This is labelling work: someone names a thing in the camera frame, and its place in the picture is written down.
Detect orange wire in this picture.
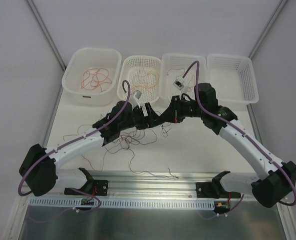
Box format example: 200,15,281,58
134,63,161,88
127,72,158,96

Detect dark red wire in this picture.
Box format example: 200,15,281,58
166,67,196,87

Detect red orange wire ball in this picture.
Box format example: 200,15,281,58
62,123,171,172

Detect thin black wire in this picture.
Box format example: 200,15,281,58
129,149,180,180

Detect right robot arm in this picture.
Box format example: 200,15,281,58
160,83,296,208

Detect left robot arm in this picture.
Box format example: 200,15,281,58
18,101,163,197

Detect white slotted basket middle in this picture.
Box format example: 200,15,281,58
159,53,207,108

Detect white slotted basket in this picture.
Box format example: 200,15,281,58
207,53,259,111
159,53,207,108

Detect white round-hole basket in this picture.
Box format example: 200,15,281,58
117,55,161,105

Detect white slotted basket right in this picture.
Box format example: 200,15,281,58
207,53,259,111

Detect white solid plastic tub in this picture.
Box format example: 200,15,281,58
61,47,122,106

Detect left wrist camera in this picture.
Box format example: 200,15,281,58
129,90,142,108

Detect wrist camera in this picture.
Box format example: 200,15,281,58
173,79,190,94
129,90,142,108

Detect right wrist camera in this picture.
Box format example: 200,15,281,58
173,79,190,94

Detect red wire in tub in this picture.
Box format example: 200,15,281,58
80,69,101,91

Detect aluminium mounting rail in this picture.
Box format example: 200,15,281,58
19,170,263,198

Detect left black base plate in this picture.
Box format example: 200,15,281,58
64,179,109,196

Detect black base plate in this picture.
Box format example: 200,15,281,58
195,182,241,199
64,179,109,196

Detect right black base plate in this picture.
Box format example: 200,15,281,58
195,182,241,199

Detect white slotted cable duct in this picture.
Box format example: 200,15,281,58
29,197,215,211

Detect right frame post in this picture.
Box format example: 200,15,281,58
248,0,290,61

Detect frame post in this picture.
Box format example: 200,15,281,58
248,0,290,61
25,0,66,71

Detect left frame post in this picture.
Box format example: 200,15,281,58
25,0,66,71

